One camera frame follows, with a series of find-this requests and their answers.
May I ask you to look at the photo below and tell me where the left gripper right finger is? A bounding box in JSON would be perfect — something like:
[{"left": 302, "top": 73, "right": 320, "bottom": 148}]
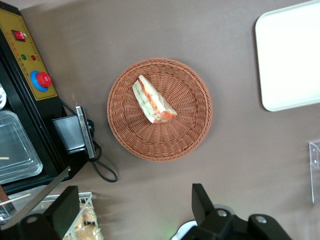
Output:
[{"left": 186, "top": 183, "right": 292, "bottom": 240}]

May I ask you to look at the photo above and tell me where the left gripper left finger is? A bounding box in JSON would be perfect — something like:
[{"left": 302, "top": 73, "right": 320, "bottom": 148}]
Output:
[{"left": 18, "top": 185, "right": 81, "bottom": 240}]

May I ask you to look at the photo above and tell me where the triangle sandwich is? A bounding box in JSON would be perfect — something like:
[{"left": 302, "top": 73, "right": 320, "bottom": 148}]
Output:
[{"left": 131, "top": 74, "right": 178, "bottom": 124}]

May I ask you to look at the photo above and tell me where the round brown wicker basket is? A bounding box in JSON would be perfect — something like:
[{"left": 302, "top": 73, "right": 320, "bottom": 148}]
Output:
[{"left": 106, "top": 57, "right": 214, "bottom": 162}]

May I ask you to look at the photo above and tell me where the cream plastic tray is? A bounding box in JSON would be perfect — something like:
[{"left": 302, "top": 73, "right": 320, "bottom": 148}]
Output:
[{"left": 254, "top": 0, "right": 320, "bottom": 113}]

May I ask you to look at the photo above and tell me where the grey metal lever bar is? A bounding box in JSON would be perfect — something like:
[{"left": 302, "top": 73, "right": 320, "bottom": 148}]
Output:
[{"left": 0, "top": 165, "right": 72, "bottom": 231}]

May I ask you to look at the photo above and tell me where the rice cracker snack packet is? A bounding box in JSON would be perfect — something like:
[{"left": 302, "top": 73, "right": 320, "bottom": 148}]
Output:
[
  {"left": 78, "top": 202, "right": 98, "bottom": 226},
  {"left": 71, "top": 219, "right": 105, "bottom": 240}
]

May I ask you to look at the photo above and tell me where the clear rectangular pan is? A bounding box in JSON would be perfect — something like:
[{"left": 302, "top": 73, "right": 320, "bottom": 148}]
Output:
[{"left": 0, "top": 109, "right": 44, "bottom": 185}]

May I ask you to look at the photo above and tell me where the black power adapter box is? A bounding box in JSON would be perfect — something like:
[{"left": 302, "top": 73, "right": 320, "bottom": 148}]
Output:
[{"left": 51, "top": 106, "right": 97, "bottom": 159}]

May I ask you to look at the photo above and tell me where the black machine with yellow panel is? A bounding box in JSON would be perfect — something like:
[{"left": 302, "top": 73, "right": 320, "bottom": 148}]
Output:
[{"left": 0, "top": 1, "right": 90, "bottom": 195}]

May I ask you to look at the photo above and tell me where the clear acrylic bottle rack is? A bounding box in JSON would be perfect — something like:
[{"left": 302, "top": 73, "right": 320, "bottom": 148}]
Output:
[{"left": 308, "top": 140, "right": 320, "bottom": 204}]

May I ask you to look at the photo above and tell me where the red emergency stop button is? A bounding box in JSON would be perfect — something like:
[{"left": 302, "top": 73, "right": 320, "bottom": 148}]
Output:
[{"left": 30, "top": 70, "right": 53, "bottom": 93}]

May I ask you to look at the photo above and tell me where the white wire rack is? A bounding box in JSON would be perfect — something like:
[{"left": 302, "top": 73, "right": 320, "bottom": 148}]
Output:
[{"left": 39, "top": 191, "right": 105, "bottom": 240}]

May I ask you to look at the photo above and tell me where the black adapter cable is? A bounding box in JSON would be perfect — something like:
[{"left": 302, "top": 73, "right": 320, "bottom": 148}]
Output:
[{"left": 59, "top": 98, "right": 119, "bottom": 184}]

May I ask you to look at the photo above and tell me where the red rocker switch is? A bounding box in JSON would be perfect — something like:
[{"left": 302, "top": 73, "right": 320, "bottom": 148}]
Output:
[{"left": 11, "top": 29, "right": 28, "bottom": 42}]

